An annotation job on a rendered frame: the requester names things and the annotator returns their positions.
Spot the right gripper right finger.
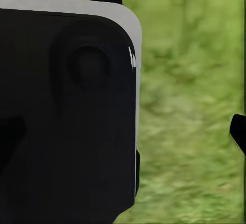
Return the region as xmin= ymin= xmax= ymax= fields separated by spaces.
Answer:
xmin=230 ymin=114 xmax=246 ymax=155

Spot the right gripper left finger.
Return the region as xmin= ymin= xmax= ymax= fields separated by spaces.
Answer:
xmin=0 ymin=114 xmax=27 ymax=176

